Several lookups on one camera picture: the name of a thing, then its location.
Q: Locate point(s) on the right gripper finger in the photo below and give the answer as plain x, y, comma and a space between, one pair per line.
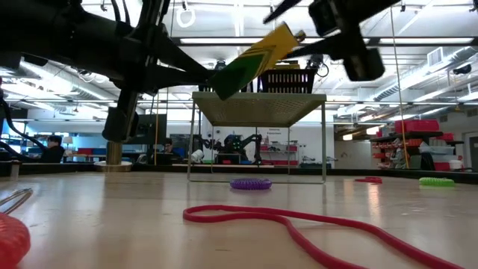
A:
282, 9
321, 48

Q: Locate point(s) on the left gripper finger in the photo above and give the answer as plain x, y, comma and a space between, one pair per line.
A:
186, 60
179, 80

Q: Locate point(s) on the yellow green crayon box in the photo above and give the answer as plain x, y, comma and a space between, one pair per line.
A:
254, 61
287, 66

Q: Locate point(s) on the red rubber band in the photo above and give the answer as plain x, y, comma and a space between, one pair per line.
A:
186, 214
369, 180

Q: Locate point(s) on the black background robot arm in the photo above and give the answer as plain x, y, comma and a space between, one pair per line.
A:
255, 143

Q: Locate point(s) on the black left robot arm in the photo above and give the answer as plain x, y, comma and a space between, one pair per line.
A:
56, 33

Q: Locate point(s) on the small desk lamp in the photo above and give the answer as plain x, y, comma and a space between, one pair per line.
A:
67, 140

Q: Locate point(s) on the black monitor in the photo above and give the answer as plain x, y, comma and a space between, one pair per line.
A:
153, 129

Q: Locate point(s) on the person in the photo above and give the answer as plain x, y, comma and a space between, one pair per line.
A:
232, 143
170, 145
52, 153

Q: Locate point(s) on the white round device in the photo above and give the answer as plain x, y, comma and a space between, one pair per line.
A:
198, 156

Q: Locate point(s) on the pale green perforated metal riser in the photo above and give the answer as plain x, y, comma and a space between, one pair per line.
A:
257, 108

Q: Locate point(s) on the white bulb wooden base lamp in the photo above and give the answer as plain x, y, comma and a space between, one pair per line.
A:
114, 153

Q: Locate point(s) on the red storage bins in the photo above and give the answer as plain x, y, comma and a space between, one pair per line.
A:
416, 126

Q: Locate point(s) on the purple rubber band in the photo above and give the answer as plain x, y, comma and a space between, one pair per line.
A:
250, 184

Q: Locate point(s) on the grey orange parts bin rack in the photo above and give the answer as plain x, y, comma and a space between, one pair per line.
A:
396, 149

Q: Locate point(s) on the black ceiling device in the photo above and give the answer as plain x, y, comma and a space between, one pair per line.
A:
462, 69

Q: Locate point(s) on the black mounted camera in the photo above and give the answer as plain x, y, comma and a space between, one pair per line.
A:
316, 61

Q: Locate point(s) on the black dome ceiling camera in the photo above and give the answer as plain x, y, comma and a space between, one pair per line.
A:
220, 65

